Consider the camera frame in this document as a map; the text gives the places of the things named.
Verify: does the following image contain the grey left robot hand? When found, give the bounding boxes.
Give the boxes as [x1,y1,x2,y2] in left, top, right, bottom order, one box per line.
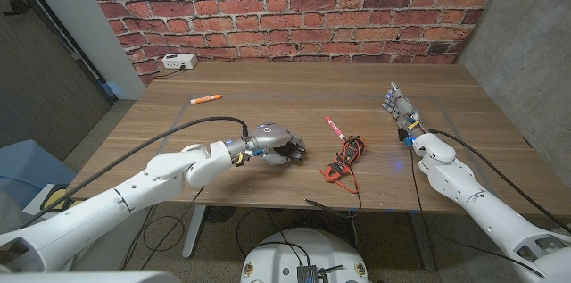
[243,122,308,167]

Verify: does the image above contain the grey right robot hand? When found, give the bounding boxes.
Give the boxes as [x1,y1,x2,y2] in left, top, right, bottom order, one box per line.
[381,81,426,139]

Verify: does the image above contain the black stapler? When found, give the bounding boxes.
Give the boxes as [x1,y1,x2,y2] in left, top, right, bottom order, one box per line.
[285,139,309,163]

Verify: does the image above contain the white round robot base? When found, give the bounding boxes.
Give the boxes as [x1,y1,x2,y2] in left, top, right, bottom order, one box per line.
[240,227,370,283]

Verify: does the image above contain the white marker with red cap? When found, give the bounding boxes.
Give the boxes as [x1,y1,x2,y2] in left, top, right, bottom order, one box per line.
[324,115,347,142]

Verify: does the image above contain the orange marker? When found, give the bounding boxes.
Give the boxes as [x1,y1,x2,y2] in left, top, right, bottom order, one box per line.
[190,93,223,105]

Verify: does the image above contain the red clamp meter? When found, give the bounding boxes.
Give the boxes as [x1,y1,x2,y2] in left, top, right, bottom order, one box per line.
[318,136,367,184]

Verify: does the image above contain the black test probe lead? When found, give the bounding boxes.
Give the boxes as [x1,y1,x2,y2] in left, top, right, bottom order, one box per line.
[303,197,363,220]

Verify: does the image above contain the grey table leg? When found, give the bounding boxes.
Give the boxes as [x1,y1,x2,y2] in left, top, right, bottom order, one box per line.
[408,213,436,271]
[181,204,207,260]

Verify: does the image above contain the white power strip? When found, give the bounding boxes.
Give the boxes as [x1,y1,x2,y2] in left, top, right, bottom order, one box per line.
[161,53,199,71]

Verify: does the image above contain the printed red brick backdrop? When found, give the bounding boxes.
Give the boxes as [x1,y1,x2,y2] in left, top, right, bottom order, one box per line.
[78,0,509,87]

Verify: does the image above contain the white robot torso edge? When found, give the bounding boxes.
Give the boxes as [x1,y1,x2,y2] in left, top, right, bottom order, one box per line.
[0,271,180,283]

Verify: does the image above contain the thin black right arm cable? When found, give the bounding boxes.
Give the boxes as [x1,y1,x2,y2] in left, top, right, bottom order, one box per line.
[408,144,546,279]

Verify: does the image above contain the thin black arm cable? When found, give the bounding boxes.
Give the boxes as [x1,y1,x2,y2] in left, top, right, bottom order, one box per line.
[140,184,207,271]
[408,144,546,279]

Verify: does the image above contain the red test lead wire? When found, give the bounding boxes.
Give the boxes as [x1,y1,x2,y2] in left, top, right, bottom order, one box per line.
[341,169,361,196]

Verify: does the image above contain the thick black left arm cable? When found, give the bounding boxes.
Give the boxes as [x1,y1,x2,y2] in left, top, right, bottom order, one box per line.
[17,116,250,230]

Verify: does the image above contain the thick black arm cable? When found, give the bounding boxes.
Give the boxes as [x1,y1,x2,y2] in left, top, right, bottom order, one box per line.
[17,116,250,230]
[427,129,571,235]

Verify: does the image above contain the black power strip cord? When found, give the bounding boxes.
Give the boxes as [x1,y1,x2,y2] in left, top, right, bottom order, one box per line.
[153,66,186,80]

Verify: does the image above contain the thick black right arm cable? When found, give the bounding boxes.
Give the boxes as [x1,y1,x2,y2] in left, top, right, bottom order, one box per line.
[427,129,571,235]

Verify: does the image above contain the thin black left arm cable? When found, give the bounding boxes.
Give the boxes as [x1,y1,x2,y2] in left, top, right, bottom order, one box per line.
[140,184,207,271]

